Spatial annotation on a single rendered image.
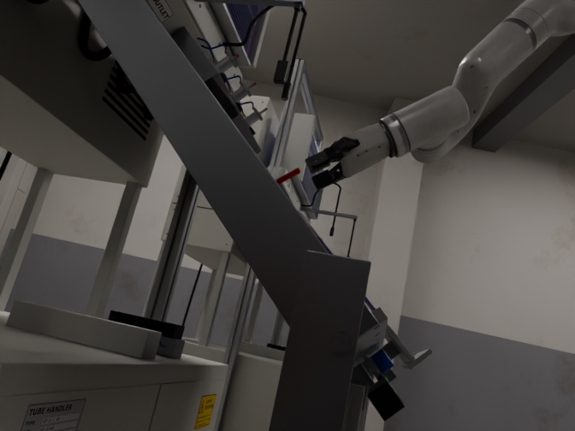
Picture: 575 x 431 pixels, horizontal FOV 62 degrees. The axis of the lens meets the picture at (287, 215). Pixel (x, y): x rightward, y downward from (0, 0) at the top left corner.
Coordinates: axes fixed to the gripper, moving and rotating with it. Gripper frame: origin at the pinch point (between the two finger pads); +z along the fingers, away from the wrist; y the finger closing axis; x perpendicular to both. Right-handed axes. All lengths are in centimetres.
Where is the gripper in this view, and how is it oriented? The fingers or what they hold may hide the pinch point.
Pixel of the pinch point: (315, 174)
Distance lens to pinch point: 97.0
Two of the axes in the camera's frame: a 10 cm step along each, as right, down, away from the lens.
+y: -1.8, -2.9, -9.4
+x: 4.0, 8.5, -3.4
